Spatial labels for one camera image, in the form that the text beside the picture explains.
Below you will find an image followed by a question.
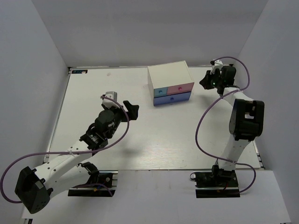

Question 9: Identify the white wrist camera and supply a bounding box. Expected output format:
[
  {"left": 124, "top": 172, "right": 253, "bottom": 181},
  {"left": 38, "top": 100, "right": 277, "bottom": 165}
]
[
  {"left": 210, "top": 59, "right": 223, "bottom": 74},
  {"left": 100, "top": 91, "right": 119, "bottom": 109}
]

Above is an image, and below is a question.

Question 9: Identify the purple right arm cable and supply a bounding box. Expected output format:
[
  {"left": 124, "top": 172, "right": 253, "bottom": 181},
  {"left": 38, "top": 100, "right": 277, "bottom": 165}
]
[{"left": 195, "top": 56, "right": 257, "bottom": 194}]

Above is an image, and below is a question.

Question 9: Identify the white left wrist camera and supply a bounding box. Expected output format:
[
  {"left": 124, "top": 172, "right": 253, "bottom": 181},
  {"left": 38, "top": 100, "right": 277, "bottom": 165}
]
[{"left": 100, "top": 91, "right": 119, "bottom": 109}]

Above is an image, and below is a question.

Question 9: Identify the light blue small drawer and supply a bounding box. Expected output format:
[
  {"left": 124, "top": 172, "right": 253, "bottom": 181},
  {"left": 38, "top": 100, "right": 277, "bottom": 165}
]
[{"left": 154, "top": 87, "right": 168, "bottom": 98}]

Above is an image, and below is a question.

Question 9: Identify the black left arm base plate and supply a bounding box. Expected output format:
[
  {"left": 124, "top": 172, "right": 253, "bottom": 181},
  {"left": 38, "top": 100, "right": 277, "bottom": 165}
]
[{"left": 68, "top": 171, "right": 118, "bottom": 197}]

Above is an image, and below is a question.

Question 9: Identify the blue wide bottom drawer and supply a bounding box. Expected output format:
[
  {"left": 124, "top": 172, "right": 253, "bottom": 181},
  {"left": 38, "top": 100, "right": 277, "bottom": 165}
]
[{"left": 153, "top": 91, "right": 192, "bottom": 106}]

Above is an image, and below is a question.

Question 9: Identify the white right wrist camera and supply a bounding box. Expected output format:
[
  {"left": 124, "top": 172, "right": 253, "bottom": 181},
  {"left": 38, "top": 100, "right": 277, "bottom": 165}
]
[{"left": 210, "top": 59, "right": 223, "bottom": 74}]

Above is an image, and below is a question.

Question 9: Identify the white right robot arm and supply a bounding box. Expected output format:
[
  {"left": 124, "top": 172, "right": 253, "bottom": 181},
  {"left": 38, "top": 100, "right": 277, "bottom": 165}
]
[{"left": 199, "top": 64, "right": 265, "bottom": 186}]

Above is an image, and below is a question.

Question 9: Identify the pink small drawer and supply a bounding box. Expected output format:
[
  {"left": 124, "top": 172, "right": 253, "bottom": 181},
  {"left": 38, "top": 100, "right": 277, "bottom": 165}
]
[{"left": 167, "top": 82, "right": 194, "bottom": 95}]

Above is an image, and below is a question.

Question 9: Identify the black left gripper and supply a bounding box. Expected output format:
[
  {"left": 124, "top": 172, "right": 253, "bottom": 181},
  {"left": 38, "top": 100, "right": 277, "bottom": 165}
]
[{"left": 102, "top": 101, "right": 139, "bottom": 139}]

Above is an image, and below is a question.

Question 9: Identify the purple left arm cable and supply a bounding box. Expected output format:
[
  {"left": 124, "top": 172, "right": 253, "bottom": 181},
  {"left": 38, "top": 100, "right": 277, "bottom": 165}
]
[{"left": 0, "top": 94, "right": 130, "bottom": 203}]

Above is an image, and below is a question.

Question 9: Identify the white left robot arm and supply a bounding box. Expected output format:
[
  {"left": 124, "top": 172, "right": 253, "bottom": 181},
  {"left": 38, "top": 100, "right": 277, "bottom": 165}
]
[{"left": 15, "top": 98, "right": 139, "bottom": 214}]

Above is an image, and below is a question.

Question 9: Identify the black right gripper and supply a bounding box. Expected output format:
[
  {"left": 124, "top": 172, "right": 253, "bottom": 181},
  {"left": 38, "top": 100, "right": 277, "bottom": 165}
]
[{"left": 200, "top": 70, "right": 223, "bottom": 90}]

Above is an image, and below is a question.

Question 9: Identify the white mini drawer cabinet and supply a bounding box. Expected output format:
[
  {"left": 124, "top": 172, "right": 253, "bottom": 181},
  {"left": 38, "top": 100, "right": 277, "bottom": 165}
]
[{"left": 148, "top": 61, "right": 194, "bottom": 102}]

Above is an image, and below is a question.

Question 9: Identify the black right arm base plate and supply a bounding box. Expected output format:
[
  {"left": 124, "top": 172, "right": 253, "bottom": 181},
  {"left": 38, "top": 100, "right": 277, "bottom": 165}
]
[{"left": 190, "top": 171, "right": 240, "bottom": 198}]

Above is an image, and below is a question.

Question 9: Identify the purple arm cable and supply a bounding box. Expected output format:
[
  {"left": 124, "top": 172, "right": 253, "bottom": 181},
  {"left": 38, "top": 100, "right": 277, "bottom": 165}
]
[
  {"left": 0, "top": 94, "right": 130, "bottom": 203},
  {"left": 195, "top": 56, "right": 257, "bottom": 194}
]

